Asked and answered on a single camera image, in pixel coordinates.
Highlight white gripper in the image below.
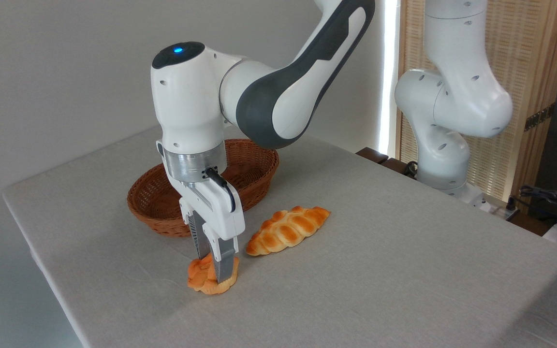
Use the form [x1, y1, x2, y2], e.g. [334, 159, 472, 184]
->
[177, 180, 246, 284]

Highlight round knotted orange bread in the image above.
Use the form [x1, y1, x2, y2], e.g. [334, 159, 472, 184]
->
[187, 254, 240, 295]

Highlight long braided golden bread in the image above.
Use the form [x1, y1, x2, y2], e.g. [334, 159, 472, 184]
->
[246, 206, 331, 257]

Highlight brown woven wicker basket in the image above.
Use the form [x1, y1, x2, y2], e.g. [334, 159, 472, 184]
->
[127, 139, 280, 238]

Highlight grey tablecloth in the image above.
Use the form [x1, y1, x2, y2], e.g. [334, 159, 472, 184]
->
[2, 123, 557, 348]

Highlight white power strip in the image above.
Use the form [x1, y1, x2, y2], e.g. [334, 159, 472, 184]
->
[487, 195, 521, 221]

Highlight wooden slatted folding screen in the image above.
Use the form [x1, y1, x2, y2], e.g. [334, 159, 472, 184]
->
[396, 0, 557, 203]

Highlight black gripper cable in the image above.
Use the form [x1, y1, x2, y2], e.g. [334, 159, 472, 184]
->
[205, 168, 237, 214]

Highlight black cable bundle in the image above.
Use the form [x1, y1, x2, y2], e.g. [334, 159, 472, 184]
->
[519, 185, 557, 228]

